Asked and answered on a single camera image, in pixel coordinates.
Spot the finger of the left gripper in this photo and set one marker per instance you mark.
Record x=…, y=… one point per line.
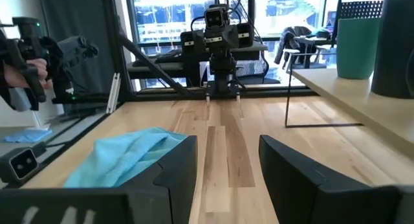
x=246, y=36
x=192, y=42

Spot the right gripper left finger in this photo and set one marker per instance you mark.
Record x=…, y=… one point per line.
x=168, y=191

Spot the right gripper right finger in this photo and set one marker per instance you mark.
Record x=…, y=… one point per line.
x=300, y=195

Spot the green cup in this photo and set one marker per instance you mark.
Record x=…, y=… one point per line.
x=357, y=49

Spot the black cup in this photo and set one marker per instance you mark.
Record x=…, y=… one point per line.
x=394, y=46

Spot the wooden shelf with black legs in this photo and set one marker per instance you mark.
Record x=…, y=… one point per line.
x=372, y=110

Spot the black keyboard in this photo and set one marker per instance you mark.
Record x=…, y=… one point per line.
x=168, y=57

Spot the chair with dark jacket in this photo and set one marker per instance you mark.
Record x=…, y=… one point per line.
x=292, y=42

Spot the blue microfibre cloth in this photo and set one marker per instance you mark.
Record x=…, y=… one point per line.
x=123, y=156

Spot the small white table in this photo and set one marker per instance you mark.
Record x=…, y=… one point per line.
x=312, y=42

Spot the white metal bar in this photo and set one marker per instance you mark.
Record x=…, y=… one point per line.
x=113, y=93

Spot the black perforated panel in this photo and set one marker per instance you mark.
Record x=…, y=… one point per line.
x=360, y=8

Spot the light blue bag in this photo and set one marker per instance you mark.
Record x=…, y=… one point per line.
x=27, y=136

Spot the person's hand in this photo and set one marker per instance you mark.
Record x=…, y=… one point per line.
x=29, y=73

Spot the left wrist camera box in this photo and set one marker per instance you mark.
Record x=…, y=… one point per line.
x=215, y=18

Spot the black table camera box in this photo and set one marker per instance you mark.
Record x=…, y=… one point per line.
x=19, y=165

